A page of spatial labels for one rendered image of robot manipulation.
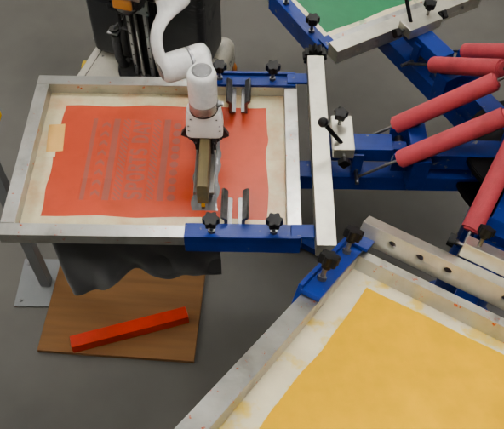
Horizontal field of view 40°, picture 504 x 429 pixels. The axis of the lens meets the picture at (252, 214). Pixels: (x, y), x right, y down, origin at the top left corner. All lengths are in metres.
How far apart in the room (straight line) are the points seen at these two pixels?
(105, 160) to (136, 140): 0.11
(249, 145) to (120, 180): 0.38
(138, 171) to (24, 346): 1.10
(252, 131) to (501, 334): 0.93
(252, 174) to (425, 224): 1.31
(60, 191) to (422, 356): 1.08
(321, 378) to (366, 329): 0.21
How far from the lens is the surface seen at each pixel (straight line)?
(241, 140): 2.05
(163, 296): 2.83
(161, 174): 1.98
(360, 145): 1.95
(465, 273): 1.62
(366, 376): 1.29
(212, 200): 1.90
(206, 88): 1.75
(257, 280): 2.87
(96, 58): 3.36
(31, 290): 2.96
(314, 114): 2.01
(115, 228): 1.84
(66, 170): 2.04
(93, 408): 2.70
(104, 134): 2.10
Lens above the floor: 2.50
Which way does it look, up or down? 55 degrees down
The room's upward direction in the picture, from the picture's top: 1 degrees clockwise
